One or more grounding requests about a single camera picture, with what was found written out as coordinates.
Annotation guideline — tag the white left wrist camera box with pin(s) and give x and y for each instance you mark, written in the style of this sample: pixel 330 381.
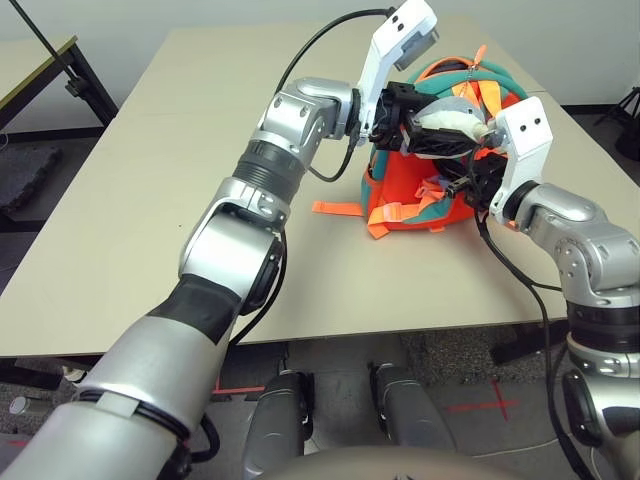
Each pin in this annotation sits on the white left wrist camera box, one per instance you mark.
pixel 395 30

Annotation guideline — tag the grey right robot leg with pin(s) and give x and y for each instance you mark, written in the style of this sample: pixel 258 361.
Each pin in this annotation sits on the grey right robot leg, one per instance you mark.
pixel 410 415

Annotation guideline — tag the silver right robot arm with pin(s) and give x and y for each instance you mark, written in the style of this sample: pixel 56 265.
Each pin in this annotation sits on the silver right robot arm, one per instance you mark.
pixel 590 250

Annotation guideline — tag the side table with black frame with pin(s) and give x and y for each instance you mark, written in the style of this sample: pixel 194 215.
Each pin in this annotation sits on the side table with black frame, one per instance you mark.
pixel 45 60

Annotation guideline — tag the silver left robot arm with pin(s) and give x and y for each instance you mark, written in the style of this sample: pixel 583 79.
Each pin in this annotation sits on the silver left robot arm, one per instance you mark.
pixel 225 250

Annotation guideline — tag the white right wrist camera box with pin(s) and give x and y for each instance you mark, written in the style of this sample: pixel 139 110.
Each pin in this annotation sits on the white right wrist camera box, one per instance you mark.
pixel 525 145

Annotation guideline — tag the white caster wheels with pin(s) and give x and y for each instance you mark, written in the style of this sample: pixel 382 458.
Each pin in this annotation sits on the white caster wheels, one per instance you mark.
pixel 75 375

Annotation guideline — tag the black table foot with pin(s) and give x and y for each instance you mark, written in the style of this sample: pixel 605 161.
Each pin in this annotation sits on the black table foot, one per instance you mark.
pixel 515 345
pixel 30 372

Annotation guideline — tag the grey white plush fish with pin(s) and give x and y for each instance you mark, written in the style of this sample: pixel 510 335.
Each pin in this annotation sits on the grey white plush fish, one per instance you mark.
pixel 455 120

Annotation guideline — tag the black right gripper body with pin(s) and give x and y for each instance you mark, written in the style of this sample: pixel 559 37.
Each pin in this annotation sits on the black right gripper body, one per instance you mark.
pixel 485 180

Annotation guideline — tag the beige robot torso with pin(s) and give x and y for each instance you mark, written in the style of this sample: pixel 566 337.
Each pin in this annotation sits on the beige robot torso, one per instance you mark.
pixel 380 467

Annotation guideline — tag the grey left robot leg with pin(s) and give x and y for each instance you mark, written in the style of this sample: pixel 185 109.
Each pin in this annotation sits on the grey left robot leg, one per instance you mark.
pixel 277 420

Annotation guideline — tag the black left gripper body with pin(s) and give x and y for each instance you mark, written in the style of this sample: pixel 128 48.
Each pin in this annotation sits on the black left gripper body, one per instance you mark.
pixel 392 120

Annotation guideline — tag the dark speckled carpet tile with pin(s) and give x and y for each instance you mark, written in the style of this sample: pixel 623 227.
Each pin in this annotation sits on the dark speckled carpet tile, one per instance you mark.
pixel 450 355

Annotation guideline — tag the grey robot leg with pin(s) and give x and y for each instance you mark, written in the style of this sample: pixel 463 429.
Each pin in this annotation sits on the grey robot leg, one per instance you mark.
pixel 277 420
pixel 410 415

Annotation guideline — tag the grey round floor cap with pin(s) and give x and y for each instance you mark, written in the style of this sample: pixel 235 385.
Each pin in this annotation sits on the grey round floor cap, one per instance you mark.
pixel 20 406

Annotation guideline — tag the black foam floor mat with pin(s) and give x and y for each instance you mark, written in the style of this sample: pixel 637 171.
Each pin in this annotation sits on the black foam floor mat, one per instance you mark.
pixel 27 175

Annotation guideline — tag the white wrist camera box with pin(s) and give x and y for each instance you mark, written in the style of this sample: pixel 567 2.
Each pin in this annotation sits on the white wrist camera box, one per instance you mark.
pixel 525 145
pixel 395 30

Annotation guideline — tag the thin black pole with clamp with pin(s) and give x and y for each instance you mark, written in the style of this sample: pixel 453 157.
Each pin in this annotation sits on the thin black pole with clamp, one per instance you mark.
pixel 75 85

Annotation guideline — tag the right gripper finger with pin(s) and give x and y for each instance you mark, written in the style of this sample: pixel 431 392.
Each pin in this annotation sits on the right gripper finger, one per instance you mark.
pixel 457 189
pixel 452 165

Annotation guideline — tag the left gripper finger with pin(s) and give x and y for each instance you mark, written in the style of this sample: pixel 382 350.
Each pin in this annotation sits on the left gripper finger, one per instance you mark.
pixel 421 109
pixel 440 144

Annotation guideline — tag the orange and teal backpack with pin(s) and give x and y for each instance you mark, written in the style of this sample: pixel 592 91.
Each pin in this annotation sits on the orange and teal backpack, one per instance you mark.
pixel 400 175

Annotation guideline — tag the black tripod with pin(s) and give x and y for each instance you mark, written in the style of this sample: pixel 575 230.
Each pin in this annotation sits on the black tripod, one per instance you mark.
pixel 630 115

